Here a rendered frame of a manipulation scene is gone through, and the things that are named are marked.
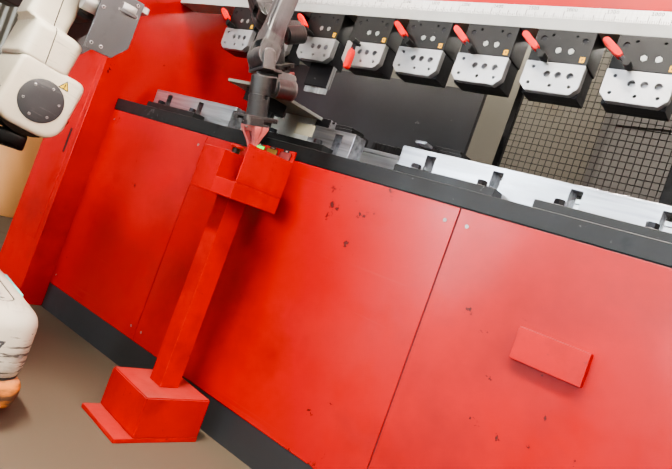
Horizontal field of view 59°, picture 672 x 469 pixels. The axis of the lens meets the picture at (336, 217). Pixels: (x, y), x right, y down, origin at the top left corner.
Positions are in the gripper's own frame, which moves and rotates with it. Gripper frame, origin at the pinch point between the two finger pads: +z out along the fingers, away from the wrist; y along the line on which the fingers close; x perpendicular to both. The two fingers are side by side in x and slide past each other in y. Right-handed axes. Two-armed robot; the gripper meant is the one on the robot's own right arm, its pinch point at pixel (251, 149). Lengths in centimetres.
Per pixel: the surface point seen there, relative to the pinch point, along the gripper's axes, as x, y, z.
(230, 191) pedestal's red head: -4.2, -7.6, 10.8
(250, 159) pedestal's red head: -4.8, -3.4, 2.0
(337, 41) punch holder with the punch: 16, 39, -36
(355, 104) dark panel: 50, 86, -19
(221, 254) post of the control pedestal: 2.2, -3.2, 29.5
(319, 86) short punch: 19.4, 37.6, -21.4
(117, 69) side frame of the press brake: 104, 7, -16
